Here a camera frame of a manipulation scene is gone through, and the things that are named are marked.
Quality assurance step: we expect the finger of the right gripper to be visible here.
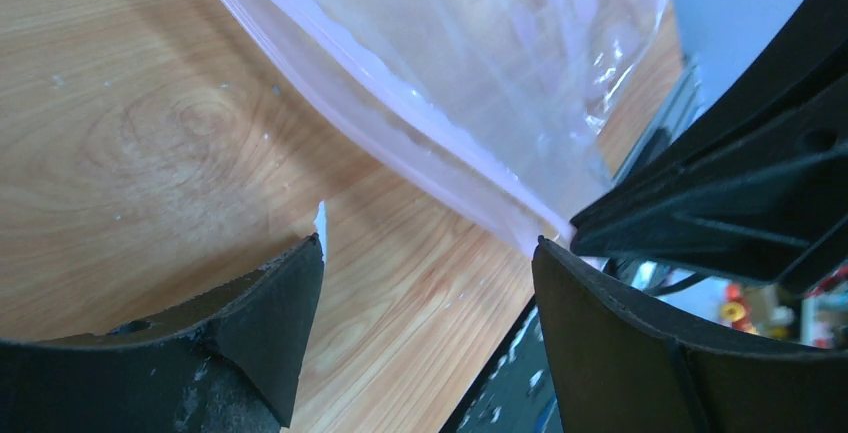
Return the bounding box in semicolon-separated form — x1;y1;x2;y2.
570;0;847;294

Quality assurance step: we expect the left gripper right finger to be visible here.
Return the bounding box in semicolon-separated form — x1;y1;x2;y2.
532;239;847;432

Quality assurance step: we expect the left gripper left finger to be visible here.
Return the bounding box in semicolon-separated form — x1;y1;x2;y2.
1;234;324;432

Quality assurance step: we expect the clear pink zip bag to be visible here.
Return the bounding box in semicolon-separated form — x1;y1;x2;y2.
220;0;670;255

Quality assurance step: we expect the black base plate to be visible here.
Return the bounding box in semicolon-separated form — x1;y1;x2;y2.
441;299;564;433

